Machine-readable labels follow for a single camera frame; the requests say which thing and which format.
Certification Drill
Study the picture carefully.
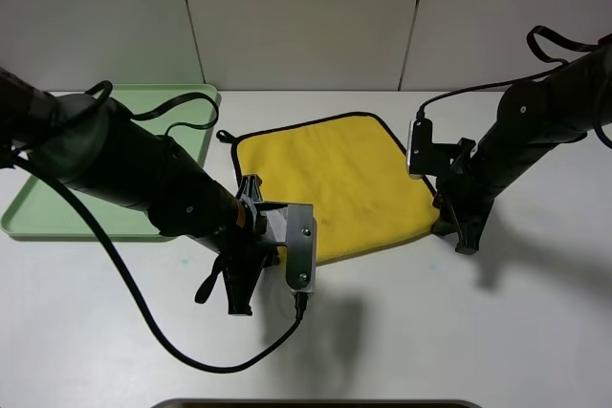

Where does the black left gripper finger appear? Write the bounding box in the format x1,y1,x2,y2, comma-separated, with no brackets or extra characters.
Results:
227,280,254,316

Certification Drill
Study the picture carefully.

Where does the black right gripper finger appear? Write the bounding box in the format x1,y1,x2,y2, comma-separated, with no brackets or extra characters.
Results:
455,222,485,254
430,217,457,237

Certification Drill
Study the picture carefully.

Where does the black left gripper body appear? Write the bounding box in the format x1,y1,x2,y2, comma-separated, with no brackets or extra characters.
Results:
223,174,288,293

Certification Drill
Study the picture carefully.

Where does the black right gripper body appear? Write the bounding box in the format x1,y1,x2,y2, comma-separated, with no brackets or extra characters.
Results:
432,138,499,230

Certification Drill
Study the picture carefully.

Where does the yellow towel with black trim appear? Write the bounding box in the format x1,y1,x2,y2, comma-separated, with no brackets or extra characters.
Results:
216,112,439,265

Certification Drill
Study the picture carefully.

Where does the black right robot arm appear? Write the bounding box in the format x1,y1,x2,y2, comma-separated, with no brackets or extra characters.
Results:
431,41,611,255

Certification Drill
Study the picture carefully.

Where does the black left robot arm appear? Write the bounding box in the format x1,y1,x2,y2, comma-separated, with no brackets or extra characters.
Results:
1,71,278,316

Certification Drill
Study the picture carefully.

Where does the green plastic tray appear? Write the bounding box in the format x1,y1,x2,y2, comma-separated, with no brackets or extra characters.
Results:
1,84,221,243

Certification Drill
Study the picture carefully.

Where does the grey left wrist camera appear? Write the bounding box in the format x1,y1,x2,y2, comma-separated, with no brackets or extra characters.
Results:
285,204,317,294

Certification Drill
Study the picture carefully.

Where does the black right camera cable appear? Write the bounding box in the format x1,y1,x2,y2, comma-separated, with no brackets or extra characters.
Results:
415,25,612,149

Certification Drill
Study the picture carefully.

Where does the black camera cable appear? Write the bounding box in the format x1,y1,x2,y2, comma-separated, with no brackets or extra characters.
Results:
0,149,310,374
415,25,612,149

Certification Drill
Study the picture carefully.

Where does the black left camera cable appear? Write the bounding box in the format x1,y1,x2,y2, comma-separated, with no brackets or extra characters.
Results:
0,149,310,374

